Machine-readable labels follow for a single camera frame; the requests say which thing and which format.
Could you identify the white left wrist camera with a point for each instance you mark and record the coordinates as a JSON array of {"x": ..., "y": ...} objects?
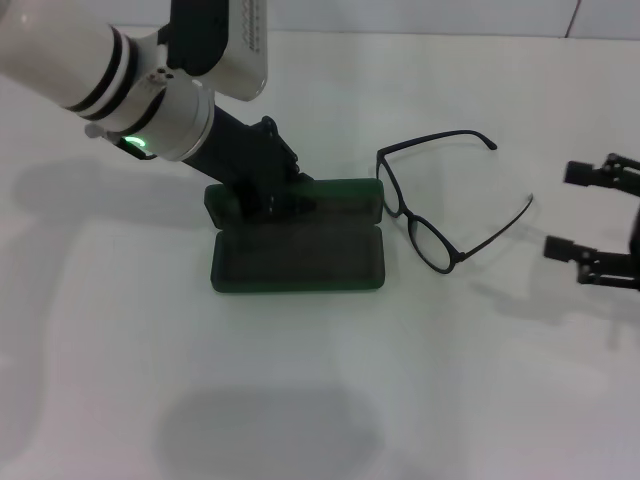
[{"x": 240, "y": 70}]

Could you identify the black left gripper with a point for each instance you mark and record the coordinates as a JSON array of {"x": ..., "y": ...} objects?
[{"x": 250, "y": 160}]

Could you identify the black glasses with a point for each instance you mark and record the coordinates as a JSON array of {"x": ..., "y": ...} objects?
[{"x": 387, "y": 185}]

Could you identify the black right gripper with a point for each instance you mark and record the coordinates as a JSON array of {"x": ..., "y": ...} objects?
[{"x": 637, "y": 230}]

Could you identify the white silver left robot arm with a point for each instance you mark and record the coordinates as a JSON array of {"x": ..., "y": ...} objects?
[{"x": 65, "y": 55}]

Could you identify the green glasses case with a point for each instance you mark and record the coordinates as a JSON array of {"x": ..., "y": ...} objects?
[{"x": 300, "y": 260}]

